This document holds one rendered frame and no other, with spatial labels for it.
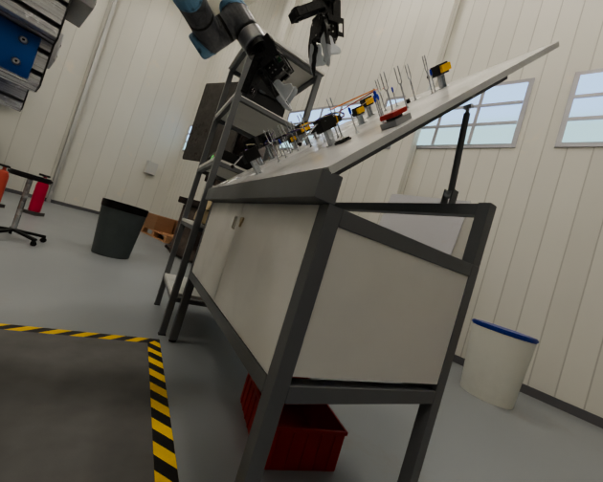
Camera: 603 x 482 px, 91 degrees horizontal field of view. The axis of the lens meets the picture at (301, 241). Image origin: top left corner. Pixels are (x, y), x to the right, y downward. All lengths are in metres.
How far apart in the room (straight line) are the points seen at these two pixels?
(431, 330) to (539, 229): 3.06
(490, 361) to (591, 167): 2.26
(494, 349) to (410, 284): 2.01
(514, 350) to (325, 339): 2.24
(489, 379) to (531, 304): 1.21
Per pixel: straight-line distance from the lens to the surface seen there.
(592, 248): 3.89
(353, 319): 0.74
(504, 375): 2.86
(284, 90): 0.96
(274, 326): 0.71
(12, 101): 1.30
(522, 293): 3.82
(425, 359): 0.98
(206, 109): 5.04
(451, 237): 3.68
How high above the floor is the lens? 0.69
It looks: 2 degrees up
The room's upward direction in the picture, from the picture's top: 17 degrees clockwise
